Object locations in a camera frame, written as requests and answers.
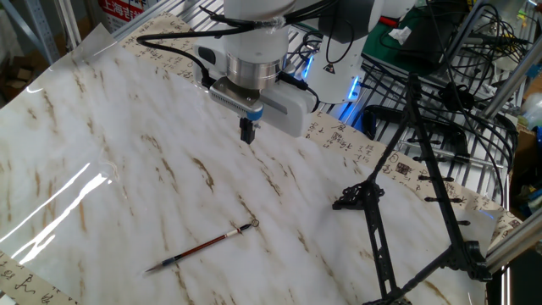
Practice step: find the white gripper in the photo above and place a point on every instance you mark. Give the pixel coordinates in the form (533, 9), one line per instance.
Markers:
(296, 110)

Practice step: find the red and white sign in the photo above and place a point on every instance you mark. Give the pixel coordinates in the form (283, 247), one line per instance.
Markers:
(120, 10)

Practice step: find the grey steel shelf frame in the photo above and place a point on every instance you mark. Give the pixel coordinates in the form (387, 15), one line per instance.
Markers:
(42, 29)

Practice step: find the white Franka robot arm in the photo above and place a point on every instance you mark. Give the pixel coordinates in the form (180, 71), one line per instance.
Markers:
(258, 42)

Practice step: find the black carved pen rack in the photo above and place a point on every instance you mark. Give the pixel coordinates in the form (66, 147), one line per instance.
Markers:
(360, 197)

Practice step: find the brown calligraphy brush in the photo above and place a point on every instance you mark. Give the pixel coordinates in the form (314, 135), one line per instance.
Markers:
(203, 246)

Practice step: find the clear plastic bag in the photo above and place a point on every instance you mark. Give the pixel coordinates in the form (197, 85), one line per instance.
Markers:
(533, 112)

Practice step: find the black box device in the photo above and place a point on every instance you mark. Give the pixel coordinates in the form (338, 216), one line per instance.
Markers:
(423, 51)

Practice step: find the green mat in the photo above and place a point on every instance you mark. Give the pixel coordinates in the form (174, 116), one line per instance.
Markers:
(377, 46)

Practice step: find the crumpled white tissue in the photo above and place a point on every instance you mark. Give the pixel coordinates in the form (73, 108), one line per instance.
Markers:
(400, 34)

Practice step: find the beige calligraphy paper scroll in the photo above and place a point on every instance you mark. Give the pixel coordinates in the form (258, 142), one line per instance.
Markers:
(347, 148)

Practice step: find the aluminium frame profile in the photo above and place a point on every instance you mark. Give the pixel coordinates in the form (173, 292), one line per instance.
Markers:
(516, 245)
(508, 84)

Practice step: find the red marker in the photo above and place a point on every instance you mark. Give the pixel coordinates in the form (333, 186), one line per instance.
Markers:
(387, 21)

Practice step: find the brown cardboard boxes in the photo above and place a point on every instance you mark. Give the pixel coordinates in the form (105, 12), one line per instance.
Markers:
(19, 76)

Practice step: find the glossy marble pattern sheet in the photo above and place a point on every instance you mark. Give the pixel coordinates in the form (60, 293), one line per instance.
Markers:
(63, 127)

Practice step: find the silver camera with blue cap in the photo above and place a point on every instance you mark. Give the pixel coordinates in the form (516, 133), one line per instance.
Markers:
(233, 99)

